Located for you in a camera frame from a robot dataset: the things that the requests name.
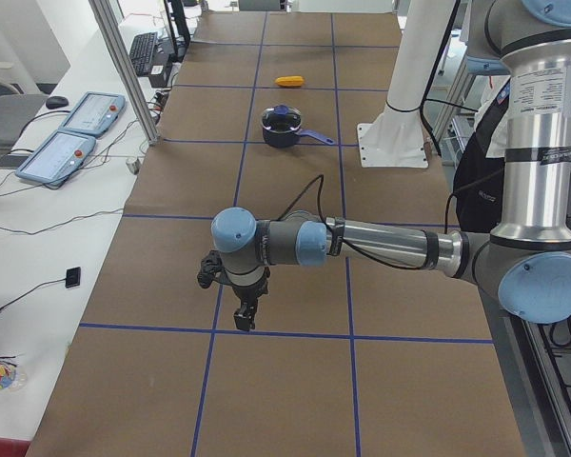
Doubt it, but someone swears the white pedestal column with base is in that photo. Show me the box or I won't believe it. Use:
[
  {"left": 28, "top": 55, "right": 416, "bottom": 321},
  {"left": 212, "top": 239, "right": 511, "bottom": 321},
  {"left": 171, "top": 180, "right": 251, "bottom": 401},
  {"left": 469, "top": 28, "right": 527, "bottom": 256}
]
[{"left": 357, "top": 0, "right": 460, "bottom": 169}]

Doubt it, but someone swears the aluminium frame post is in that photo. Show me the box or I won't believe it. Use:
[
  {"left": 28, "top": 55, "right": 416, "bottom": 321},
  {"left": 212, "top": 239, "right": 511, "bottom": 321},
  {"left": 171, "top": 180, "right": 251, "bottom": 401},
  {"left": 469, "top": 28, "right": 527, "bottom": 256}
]
[{"left": 89, "top": 0, "right": 159, "bottom": 146}]

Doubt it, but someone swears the person in dark apron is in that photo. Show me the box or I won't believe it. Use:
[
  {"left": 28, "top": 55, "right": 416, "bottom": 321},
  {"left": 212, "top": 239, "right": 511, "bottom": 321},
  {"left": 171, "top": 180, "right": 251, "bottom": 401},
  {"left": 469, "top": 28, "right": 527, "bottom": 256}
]
[{"left": 452, "top": 70, "right": 571, "bottom": 235}]

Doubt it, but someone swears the small black square sensor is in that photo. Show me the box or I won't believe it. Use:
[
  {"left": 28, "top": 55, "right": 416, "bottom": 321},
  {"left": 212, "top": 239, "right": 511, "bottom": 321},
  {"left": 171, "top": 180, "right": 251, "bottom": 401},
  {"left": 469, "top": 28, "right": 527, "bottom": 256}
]
[{"left": 65, "top": 267, "right": 82, "bottom": 288}]

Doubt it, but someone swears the black computer mouse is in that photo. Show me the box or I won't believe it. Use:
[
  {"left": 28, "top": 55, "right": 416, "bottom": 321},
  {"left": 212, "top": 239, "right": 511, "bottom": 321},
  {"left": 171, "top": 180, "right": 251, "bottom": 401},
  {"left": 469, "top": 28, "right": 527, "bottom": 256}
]
[{"left": 45, "top": 96, "right": 69, "bottom": 109}]

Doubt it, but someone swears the yellow corn cob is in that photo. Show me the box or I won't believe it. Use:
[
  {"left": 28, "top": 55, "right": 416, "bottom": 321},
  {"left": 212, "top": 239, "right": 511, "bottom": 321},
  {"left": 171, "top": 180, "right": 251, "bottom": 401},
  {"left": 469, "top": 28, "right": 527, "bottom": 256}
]
[{"left": 274, "top": 75, "right": 305, "bottom": 89}]

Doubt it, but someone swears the colourful snack bag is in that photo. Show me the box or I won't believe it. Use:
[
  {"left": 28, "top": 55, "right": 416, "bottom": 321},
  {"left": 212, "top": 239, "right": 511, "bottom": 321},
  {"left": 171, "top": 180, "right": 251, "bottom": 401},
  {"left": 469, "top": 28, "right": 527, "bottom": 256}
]
[{"left": 0, "top": 356, "right": 28, "bottom": 392}]

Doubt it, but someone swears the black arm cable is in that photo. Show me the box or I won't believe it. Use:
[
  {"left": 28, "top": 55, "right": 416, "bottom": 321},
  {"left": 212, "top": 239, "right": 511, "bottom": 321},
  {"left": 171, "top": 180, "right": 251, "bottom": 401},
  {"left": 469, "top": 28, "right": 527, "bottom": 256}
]
[{"left": 278, "top": 173, "right": 448, "bottom": 270}]

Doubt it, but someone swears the blue saucepan with handle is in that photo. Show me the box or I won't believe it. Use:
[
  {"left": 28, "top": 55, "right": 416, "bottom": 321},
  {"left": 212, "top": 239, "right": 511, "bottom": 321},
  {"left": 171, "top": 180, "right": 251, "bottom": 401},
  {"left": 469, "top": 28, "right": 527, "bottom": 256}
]
[{"left": 261, "top": 111, "right": 335, "bottom": 149}]

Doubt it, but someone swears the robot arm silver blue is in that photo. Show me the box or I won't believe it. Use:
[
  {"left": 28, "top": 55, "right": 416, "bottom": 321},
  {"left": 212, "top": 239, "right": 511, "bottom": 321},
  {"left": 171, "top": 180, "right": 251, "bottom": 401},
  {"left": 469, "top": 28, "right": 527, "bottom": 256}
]
[{"left": 197, "top": 1, "right": 571, "bottom": 331}]

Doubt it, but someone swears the blue teach pendant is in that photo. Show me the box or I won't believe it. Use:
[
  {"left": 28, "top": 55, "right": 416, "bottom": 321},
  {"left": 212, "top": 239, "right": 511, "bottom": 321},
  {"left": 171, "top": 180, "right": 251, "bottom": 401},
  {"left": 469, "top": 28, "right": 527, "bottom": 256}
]
[
  {"left": 15, "top": 129, "right": 96, "bottom": 187},
  {"left": 60, "top": 91, "right": 126, "bottom": 138}
]

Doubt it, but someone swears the black keyboard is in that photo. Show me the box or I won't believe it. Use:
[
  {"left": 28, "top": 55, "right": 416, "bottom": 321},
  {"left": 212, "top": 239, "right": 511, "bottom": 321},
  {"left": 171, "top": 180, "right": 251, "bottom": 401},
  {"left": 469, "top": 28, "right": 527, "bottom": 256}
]
[{"left": 129, "top": 32, "right": 158, "bottom": 76}]

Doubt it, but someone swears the glass pot lid blue knob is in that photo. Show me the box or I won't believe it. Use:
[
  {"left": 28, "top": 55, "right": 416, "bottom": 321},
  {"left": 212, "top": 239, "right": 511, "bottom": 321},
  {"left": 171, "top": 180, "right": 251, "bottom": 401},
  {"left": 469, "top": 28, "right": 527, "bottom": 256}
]
[{"left": 261, "top": 105, "right": 302, "bottom": 133}]

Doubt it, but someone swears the lower blue teach pendant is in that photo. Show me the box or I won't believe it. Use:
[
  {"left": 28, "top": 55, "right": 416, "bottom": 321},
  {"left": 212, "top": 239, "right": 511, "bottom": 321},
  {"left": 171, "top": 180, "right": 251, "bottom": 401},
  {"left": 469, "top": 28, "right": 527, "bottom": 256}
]
[{"left": 15, "top": 129, "right": 96, "bottom": 187}]

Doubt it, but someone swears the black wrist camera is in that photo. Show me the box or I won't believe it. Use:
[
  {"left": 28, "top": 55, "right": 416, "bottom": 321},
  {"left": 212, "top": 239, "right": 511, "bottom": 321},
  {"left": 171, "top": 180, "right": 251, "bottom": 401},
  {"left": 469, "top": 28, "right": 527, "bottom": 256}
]
[{"left": 197, "top": 250, "right": 228, "bottom": 289}]

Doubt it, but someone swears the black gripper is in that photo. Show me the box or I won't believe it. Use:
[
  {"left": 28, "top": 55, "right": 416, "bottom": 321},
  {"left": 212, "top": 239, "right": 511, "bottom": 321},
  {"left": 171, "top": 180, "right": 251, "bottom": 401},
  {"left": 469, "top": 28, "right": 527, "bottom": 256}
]
[{"left": 226, "top": 267, "right": 269, "bottom": 331}]

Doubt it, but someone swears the upper blue teach pendant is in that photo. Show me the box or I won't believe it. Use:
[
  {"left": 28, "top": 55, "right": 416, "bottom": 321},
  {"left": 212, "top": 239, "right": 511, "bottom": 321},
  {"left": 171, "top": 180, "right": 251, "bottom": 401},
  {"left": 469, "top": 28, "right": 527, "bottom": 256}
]
[{"left": 60, "top": 91, "right": 126, "bottom": 138}]

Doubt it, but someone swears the office chair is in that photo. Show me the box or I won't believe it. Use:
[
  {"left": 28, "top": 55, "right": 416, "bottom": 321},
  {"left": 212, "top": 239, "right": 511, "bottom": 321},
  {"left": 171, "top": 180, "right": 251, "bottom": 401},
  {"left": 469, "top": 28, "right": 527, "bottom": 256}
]
[{"left": 0, "top": 62, "right": 49, "bottom": 152}]

